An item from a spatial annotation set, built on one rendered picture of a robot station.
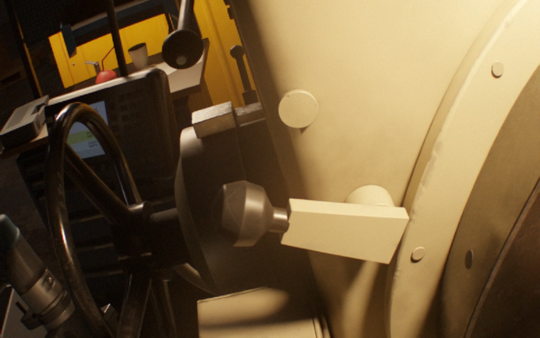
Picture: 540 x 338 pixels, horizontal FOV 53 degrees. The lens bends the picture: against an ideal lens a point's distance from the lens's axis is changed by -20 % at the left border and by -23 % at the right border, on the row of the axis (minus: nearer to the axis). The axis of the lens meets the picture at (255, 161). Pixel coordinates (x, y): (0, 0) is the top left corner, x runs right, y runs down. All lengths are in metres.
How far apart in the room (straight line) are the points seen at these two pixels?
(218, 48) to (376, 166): 2.91
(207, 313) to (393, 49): 0.28
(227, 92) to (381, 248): 3.03
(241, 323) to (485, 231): 0.23
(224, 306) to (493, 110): 0.29
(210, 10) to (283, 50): 2.88
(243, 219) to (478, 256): 0.17
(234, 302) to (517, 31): 0.35
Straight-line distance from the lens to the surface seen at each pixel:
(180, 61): 0.51
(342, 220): 0.42
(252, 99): 1.02
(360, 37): 0.42
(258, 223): 0.40
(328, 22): 0.41
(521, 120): 0.43
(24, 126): 2.38
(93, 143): 1.42
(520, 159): 0.42
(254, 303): 0.56
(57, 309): 0.90
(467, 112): 0.43
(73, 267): 0.60
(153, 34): 3.33
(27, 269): 0.89
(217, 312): 0.56
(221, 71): 3.40
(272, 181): 0.63
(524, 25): 0.44
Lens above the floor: 1.72
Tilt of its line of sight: 29 degrees down
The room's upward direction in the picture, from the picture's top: 18 degrees counter-clockwise
